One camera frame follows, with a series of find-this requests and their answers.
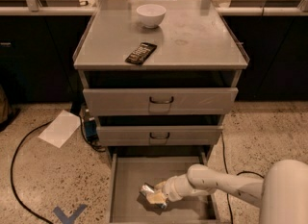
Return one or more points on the grey metal drawer cabinet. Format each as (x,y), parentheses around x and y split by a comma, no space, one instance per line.
(195,49)

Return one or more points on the black drawer handle middle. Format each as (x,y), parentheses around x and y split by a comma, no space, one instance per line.
(162,136)

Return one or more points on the grey middle drawer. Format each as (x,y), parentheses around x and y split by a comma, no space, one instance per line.
(139,135)

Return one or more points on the black drawer handle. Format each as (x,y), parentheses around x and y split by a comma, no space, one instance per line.
(161,101)
(162,136)

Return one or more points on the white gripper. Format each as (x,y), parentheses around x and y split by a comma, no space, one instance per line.
(170,188)

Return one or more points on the dark counter with rail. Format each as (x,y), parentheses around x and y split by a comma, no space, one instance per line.
(40,38)

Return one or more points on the white ceramic bowl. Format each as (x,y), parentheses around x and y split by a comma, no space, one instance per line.
(151,15)

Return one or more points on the white paper sheet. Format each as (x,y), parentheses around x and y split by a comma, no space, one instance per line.
(60,129)

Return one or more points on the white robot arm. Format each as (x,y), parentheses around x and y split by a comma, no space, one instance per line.
(281,196)

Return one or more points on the black snack bar packet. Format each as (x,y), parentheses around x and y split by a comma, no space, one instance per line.
(141,53)

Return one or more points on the black drawer handle top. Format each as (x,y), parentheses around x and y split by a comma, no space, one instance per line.
(161,101)

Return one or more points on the blue power box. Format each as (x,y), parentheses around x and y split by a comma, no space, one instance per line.
(90,130)

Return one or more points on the grey open bottom drawer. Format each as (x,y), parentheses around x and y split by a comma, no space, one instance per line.
(128,206)

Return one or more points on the grey top drawer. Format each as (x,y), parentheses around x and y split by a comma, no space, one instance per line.
(135,101)

